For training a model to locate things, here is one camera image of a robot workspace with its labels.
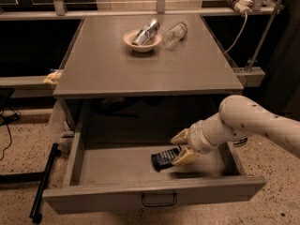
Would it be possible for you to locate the white power strip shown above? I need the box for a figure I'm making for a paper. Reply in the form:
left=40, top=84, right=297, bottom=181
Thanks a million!
left=226, top=0, right=253, bottom=16

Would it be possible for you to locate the grey open top drawer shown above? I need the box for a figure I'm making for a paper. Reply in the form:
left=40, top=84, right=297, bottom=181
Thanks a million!
left=42, top=122, right=267, bottom=216

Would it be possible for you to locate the clear plastic bottle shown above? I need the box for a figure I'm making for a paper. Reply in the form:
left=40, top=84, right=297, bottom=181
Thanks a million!
left=162, top=22, right=188, bottom=50

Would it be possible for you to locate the black metal stand leg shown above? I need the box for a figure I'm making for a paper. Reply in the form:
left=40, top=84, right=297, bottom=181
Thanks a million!
left=0, top=143, right=61, bottom=224

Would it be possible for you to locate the black cable on floor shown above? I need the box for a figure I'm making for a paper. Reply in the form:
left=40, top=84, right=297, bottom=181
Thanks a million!
left=0, top=105, right=23, bottom=162

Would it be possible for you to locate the black cable bundle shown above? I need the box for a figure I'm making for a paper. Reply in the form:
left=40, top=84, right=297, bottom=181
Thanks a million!
left=232, top=137, right=248, bottom=148

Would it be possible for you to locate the white ceramic bowl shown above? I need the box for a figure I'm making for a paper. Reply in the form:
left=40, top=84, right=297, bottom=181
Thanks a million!
left=123, top=30, right=162, bottom=53

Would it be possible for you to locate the white power cable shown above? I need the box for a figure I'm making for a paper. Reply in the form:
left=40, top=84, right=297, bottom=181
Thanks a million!
left=223, top=12, right=249, bottom=55

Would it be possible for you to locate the silver crushed can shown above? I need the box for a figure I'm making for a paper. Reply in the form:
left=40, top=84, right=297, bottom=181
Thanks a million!
left=132, top=19, right=160, bottom=46

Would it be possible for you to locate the dark blue rxbar snack bar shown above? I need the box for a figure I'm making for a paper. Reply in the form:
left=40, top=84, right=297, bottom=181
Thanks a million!
left=151, top=146, right=182, bottom=172

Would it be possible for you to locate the yellow sponge on rail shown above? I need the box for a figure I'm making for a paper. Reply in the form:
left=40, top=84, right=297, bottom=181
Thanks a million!
left=43, top=69, right=63, bottom=85

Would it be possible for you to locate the black drawer handle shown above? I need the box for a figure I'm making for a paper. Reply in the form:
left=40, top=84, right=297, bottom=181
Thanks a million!
left=142, top=193, right=177, bottom=208

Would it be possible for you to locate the grey metal rail frame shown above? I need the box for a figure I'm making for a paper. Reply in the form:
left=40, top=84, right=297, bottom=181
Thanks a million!
left=0, top=76, right=56, bottom=98

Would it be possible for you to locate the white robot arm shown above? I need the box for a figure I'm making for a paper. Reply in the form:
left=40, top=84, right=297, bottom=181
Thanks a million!
left=171, top=95, right=300, bottom=166

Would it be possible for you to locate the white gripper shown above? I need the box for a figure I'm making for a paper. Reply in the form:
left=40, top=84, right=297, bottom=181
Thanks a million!
left=171, top=120, right=217, bottom=166

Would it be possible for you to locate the grey cabinet counter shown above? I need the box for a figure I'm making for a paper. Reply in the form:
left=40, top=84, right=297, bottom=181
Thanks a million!
left=53, top=14, right=243, bottom=99

